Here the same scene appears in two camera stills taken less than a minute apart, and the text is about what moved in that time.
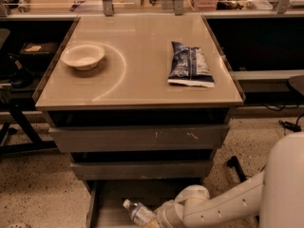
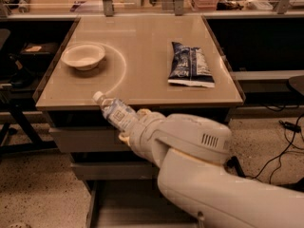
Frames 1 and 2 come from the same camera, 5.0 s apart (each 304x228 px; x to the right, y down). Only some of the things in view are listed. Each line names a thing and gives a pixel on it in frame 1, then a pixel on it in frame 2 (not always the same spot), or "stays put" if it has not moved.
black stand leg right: [234, 161] stays put
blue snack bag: [189, 66] stays put
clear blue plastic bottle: [141, 215] → [117, 111]
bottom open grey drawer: [104, 206] stays put
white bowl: [85, 57] stays put
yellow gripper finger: [153, 224] → [152, 134]
